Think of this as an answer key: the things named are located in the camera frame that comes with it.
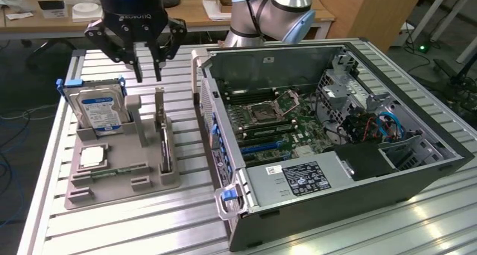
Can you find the green motherboard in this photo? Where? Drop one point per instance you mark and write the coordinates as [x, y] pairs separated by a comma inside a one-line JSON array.
[[299, 137]]

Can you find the silver CPU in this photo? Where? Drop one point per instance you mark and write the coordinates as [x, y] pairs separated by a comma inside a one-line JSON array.
[[93, 157]]

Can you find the blue card retention clip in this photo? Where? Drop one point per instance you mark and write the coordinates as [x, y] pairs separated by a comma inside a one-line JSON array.
[[215, 126], [229, 171], [220, 143], [225, 156]]

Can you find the white box round dish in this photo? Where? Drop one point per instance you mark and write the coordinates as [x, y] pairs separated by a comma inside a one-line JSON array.
[[88, 13]]

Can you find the black open PC case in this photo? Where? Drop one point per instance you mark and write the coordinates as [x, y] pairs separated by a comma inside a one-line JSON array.
[[336, 216]]

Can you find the blue expansion slot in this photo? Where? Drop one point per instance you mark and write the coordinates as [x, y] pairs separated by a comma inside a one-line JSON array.
[[261, 148]]

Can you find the blue case latch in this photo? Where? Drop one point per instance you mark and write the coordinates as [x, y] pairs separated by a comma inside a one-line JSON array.
[[229, 196]]

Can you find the metal disk bay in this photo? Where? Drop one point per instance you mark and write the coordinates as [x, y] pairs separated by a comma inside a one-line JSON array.
[[410, 154]]

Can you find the white floor device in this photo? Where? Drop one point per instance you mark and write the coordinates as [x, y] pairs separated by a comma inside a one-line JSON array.
[[404, 37]]

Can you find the black case switch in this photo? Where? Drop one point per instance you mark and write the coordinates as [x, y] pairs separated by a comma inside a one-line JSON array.
[[216, 94]]

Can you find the CPU socket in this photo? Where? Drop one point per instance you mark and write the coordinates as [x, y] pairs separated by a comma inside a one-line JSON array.
[[267, 112]]

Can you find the white paper tag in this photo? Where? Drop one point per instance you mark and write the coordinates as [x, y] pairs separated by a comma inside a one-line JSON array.
[[20, 16]]

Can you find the clear plastic bag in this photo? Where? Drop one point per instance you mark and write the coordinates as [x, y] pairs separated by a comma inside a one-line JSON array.
[[16, 2]]

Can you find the black power connector block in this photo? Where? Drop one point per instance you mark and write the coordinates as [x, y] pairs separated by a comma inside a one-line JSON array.
[[355, 129]]

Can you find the black floor stand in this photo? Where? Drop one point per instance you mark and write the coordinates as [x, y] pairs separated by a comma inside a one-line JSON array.
[[444, 68]]

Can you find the metal socket cover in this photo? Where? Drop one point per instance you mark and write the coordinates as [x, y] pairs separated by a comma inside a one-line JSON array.
[[287, 91]]

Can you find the grey parts rack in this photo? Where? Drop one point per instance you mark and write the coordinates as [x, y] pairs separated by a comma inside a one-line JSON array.
[[120, 154]]

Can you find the black plastic shroud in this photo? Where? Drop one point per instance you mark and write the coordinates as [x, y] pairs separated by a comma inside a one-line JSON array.
[[366, 160]]

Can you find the wooden cabinet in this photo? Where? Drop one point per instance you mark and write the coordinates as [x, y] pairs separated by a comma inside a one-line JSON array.
[[374, 15]]

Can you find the green RAM stick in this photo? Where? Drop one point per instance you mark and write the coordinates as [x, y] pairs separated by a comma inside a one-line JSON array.
[[112, 172]]

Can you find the white box black lid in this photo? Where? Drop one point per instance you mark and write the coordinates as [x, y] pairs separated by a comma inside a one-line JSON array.
[[54, 12]]

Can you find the blue disk carrier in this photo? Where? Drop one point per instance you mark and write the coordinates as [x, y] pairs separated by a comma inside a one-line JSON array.
[[73, 82]]

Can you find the white desk frame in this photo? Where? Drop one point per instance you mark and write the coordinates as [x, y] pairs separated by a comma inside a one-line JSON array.
[[446, 4]]

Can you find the green low-profile graphics card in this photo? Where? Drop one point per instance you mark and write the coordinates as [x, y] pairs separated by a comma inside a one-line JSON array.
[[162, 132]]

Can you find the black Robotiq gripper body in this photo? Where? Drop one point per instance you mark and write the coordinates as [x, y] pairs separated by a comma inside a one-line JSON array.
[[130, 18]]

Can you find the black chair base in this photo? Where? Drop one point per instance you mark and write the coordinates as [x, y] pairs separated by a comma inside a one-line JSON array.
[[45, 47]]

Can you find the silver hard disk blue label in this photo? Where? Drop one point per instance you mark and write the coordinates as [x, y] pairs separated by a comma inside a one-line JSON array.
[[97, 107]]

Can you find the silver chipset heatsink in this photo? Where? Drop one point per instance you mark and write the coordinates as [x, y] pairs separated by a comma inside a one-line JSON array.
[[307, 151]]

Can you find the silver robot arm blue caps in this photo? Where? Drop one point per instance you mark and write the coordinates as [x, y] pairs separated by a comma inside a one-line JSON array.
[[287, 4]]

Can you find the silver power supply unit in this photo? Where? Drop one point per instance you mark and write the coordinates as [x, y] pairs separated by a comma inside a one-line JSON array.
[[261, 188]]

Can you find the white paper stack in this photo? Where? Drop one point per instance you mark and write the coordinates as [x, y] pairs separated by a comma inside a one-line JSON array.
[[215, 12]]

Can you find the wooden desk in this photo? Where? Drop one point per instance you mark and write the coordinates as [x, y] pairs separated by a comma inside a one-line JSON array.
[[195, 15]]

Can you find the metal drive cage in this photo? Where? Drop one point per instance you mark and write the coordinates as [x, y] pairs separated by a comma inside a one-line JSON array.
[[336, 98]]

